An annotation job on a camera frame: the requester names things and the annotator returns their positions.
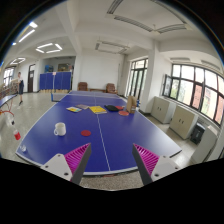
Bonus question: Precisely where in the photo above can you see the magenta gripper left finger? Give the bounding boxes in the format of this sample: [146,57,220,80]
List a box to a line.
[41,143,91,185]

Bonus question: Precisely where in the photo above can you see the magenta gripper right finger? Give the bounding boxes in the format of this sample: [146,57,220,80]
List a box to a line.
[132,144,180,185]

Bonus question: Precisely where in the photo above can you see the red round coaster near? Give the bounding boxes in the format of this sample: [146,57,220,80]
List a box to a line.
[81,130,91,137]

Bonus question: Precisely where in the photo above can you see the red round coaster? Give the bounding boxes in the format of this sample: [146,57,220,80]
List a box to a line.
[81,130,91,137]
[118,111,129,116]

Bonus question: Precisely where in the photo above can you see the white ceramic mug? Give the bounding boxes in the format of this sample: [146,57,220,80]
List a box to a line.
[54,122,66,136]

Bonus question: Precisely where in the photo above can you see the white cabinet near window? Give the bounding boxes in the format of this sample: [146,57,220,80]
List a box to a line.
[170,106,198,139]

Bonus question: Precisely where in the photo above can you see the colourful picture book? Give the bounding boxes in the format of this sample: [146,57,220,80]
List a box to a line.
[66,107,82,113]

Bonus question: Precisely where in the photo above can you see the white cabinet far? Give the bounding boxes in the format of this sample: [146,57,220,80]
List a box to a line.
[151,97,176,124]

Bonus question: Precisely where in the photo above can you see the black waste bin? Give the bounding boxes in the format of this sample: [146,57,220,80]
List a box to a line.
[190,123,205,144]

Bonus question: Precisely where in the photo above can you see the blue ping pong table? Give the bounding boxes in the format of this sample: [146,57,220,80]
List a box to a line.
[16,91,181,175]

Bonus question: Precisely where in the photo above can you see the red round coaster far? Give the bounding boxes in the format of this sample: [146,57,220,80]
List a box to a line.
[118,111,129,116]

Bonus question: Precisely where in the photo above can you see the grey flat booklet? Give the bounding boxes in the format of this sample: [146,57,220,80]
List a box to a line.
[76,104,89,110]

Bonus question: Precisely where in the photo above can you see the yellow book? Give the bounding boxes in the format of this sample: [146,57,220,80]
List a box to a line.
[89,106,107,114]

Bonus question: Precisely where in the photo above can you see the brown paper bag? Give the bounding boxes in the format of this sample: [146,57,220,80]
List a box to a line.
[126,96,137,114]

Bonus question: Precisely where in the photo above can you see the small red paddle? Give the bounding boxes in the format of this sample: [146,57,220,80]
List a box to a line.
[115,106,124,110]

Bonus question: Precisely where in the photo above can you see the black flat pouch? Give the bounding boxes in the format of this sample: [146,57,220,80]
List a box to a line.
[104,105,119,111]

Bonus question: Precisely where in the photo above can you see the clear bottle red cap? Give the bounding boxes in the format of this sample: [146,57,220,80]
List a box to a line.
[6,115,21,140]

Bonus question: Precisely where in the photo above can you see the brown armchair left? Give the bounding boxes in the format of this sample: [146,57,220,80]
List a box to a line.
[78,82,88,91]

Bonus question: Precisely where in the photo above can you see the brown armchair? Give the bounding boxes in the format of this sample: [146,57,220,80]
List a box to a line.
[78,82,88,91]
[106,83,117,94]

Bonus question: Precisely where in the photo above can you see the blue folded table partitions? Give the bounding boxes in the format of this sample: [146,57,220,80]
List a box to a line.
[39,72,71,90]

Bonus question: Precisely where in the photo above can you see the brown armchair right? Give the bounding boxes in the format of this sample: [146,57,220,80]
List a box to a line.
[106,83,117,94]

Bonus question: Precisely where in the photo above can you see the person in dark clothes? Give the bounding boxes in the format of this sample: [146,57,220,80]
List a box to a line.
[17,72,24,105]

